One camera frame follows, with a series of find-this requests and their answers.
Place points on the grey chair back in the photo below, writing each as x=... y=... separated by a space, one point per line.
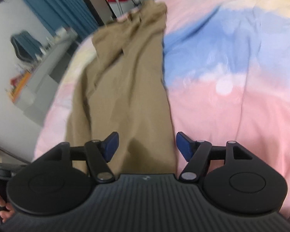
x=101 y=11

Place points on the person left hand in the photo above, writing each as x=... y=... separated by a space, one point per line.
x=7 y=212

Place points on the wavy blue mirror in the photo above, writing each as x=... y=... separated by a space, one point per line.
x=26 y=47

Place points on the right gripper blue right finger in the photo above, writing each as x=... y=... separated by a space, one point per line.
x=196 y=154

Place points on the left blue curtain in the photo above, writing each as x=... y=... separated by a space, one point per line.
x=55 y=14

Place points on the pastel tie-dye bed sheet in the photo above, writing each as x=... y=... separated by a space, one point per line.
x=226 y=73

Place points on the tan t-shirt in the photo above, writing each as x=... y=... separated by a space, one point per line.
x=122 y=91

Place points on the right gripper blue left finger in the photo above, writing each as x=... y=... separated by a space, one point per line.
x=98 y=155

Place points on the white dresser desk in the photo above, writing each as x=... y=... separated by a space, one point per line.
x=35 y=90

